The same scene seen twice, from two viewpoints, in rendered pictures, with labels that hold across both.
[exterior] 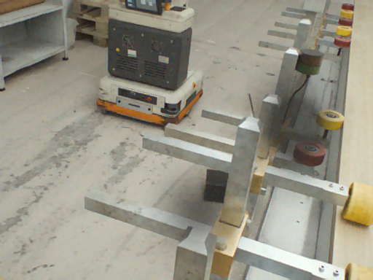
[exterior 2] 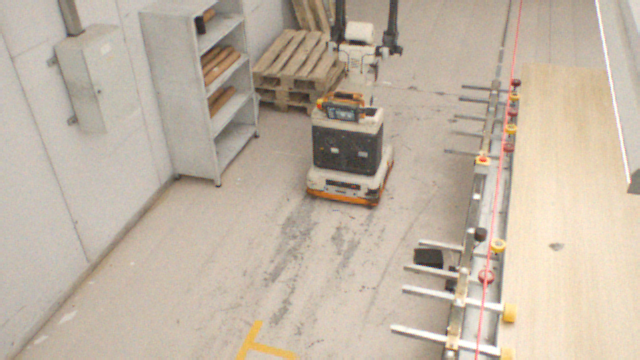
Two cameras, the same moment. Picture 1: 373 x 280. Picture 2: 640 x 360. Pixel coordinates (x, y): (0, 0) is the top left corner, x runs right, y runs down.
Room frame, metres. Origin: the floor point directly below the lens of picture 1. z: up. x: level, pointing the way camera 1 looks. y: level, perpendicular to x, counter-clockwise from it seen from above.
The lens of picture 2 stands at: (-1.04, 0.40, 2.99)
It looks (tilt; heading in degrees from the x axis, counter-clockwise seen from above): 36 degrees down; 2
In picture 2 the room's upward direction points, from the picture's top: 2 degrees counter-clockwise
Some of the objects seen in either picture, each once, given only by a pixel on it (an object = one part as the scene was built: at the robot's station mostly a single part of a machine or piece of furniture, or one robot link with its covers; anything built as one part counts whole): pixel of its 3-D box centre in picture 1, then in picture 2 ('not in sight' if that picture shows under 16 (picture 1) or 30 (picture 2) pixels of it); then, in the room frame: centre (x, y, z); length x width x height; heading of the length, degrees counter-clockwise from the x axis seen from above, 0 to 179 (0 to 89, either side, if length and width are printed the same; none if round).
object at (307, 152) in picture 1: (305, 164); (485, 281); (0.99, -0.34, 0.85); 0.08 x 0.08 x 0.11
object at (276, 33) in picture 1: (304, 39); (479, 135); (2.47, -0.63, 0.81); 0.43 x 0.03 x 0.04; 73
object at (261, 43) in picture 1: (299, 51); (476, 154); (2.23, -0.56, 0.80); 0.43 x 0.03 x 0.04; 73
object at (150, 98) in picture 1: (138, 95); (343, 184); (2.68, 0.36, 0.23); 0.41 x 0.02 x 0.08; 73
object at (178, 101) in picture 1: (153, 88); (351, 168); (2.99, 0.28, 0.16); 0.67 x 0.64 x 0.25; 163
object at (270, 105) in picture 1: (251, 187); (458, 305); (0.82, -0.17, 0.87); 0.04 x 0.04 x 0.48; 73
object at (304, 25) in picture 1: (287, 92); (471, 230); (1.30, -0.32, 0.93); 0.04 x 0.04 x 0.48; 73
